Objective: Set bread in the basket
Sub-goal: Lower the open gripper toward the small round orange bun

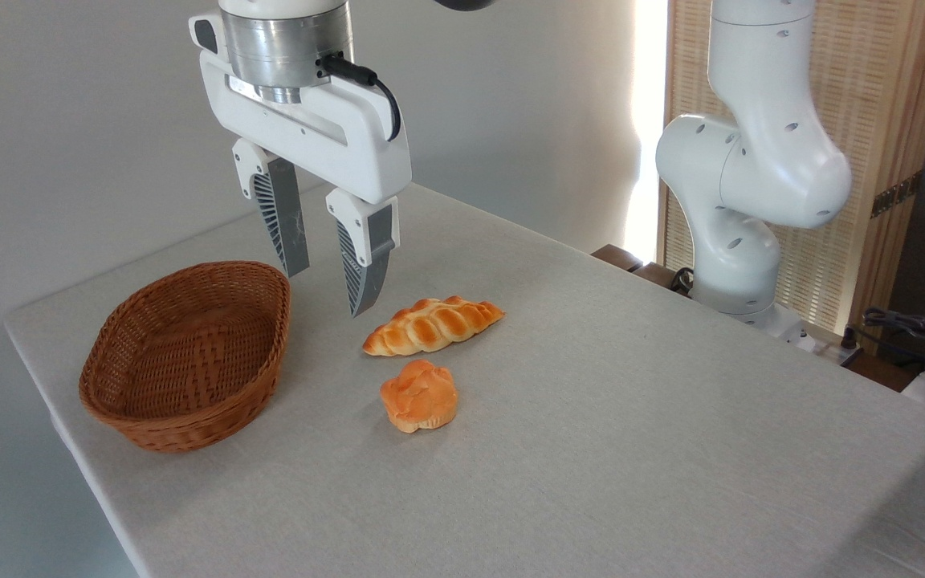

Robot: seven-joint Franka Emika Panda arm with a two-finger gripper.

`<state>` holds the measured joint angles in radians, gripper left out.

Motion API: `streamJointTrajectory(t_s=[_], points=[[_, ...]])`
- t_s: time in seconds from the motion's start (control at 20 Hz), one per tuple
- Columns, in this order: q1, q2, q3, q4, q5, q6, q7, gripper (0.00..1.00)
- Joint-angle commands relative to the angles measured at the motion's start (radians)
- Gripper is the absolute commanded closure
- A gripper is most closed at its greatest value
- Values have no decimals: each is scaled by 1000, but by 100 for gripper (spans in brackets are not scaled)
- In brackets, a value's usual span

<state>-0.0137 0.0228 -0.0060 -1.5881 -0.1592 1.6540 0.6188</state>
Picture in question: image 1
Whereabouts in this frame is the long braided bread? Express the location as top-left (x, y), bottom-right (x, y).
top-left (361, 295), bottom-right (507, 358)

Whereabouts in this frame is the metal screen hinge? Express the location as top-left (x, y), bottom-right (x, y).
top-left (870, 169), bottom-right (923, 219)

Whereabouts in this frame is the black cable bundle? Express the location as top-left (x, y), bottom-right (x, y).
top-left (841, 305), bottom-right (925, 374)

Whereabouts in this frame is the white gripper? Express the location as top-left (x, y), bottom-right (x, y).
top-left (189, 11), bottom-right (414, 319)

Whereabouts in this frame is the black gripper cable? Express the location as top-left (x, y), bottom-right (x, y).
top-left (319, 52), bottom-right (404, 144)

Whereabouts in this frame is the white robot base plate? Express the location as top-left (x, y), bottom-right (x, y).
top-left (740, 303), bottom-right (821, 354)

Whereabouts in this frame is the wooden slatted screen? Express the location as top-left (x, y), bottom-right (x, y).
top-left (658, 0), bottom-right (925, 340)

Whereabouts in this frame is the round orange bread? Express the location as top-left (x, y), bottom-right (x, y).
top-left (379, 358), bottom-right (460, 435)

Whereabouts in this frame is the brown wicker basket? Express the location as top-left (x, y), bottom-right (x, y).
top-left (79, 260), bottom-right (293, 455)

